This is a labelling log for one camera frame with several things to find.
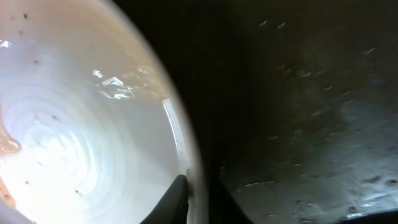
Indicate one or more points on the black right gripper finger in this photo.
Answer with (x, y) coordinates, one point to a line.
(172, 208)

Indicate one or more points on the white plate with sauce streak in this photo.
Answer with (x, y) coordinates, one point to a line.
(99, 132)

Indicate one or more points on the dark brown serving tray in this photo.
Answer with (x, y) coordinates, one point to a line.
(293, 103)

